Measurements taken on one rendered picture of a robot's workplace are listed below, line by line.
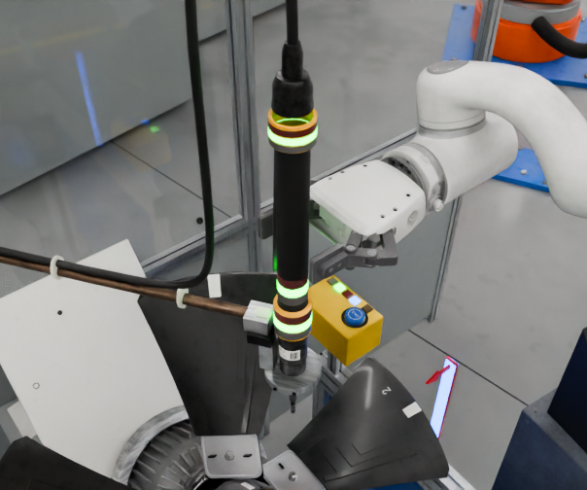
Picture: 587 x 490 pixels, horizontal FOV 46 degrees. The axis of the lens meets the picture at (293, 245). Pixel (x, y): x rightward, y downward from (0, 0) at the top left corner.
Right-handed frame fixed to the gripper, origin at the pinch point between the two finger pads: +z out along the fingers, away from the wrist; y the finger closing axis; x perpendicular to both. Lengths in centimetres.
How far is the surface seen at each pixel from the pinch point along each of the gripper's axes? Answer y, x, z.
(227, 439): 6.9, -38.9, 6.5
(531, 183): 100, -163, -230
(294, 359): -1.8, -16.1, 1.2
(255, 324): 2.2, -11.6, 3.8
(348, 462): -3.1, -47.3, -8.2
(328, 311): 29, -58, -33
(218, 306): 6.7, -11.2, 5.8
